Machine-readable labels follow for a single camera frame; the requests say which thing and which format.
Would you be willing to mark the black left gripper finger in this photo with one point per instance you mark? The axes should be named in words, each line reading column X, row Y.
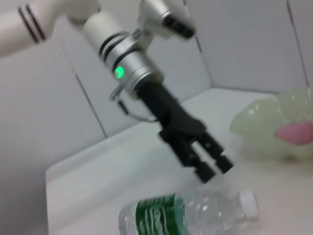
column 203, row 171
column 220, row 159

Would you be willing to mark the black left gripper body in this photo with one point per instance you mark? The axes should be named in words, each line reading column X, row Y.
column 171, row 115

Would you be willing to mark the clear water bottle green label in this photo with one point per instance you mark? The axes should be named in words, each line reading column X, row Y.
column 166, row 215

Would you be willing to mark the pink peach toy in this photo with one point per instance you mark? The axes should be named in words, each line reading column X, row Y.
column 296, row 132

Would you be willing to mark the pale green glass fruit plate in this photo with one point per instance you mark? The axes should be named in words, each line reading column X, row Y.
column 256, row 122

